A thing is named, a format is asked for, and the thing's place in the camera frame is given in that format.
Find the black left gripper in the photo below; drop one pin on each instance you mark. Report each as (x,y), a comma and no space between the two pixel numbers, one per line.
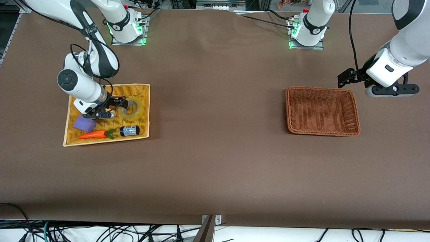
(362,74)

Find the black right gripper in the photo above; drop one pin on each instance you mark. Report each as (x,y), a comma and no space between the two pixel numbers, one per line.
(112,102)

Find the yellow clear tape roll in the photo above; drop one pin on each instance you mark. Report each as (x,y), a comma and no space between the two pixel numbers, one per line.
(136,116)

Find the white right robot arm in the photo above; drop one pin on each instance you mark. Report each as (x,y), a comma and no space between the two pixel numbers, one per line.
(77,80)

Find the yellow wicker basket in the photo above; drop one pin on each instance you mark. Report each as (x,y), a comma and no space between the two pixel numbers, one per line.
(141,90)

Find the black blue small jar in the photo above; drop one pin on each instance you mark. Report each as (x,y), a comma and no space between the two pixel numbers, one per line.
(129,130)

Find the purple foam block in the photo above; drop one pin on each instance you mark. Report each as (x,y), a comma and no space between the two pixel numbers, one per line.
(84,125)

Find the orange toy carrot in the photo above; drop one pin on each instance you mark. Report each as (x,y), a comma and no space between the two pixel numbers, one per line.
(92,135)

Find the brown wicker basket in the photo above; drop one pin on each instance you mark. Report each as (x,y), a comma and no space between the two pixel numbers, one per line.
(322,111)

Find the orange background object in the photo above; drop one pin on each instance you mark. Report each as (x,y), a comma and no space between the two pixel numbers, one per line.
(289,2)

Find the grey background box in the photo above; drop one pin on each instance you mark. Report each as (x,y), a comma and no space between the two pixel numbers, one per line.
(220,4)

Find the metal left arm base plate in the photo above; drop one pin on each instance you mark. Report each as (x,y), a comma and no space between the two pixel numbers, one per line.
(312,47)

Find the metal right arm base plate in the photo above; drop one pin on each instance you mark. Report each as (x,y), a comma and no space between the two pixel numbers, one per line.
(134,43)

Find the silver metal bracket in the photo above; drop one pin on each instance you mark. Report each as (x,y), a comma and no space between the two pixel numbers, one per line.
(217,219)

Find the dark metal post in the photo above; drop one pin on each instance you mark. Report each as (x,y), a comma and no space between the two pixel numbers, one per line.
(205,232)

